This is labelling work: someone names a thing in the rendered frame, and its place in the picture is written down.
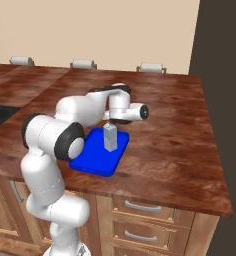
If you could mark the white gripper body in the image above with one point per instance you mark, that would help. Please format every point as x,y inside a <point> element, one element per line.
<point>106,116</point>

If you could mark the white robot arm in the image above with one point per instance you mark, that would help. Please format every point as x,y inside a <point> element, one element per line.
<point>46,166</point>

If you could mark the grey milk carton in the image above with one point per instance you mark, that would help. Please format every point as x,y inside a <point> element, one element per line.
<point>110,138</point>

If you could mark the blue tray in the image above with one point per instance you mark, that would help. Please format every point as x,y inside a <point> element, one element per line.
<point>100,158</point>

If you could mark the black hob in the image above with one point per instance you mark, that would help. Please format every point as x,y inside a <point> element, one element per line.
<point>0,116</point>

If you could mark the wooden drawer front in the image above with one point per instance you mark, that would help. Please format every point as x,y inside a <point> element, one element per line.
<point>163,238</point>
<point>140,252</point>
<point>166,215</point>

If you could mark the dark brown tall cabinet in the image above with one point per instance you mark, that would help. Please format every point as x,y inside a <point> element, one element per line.
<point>223,100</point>

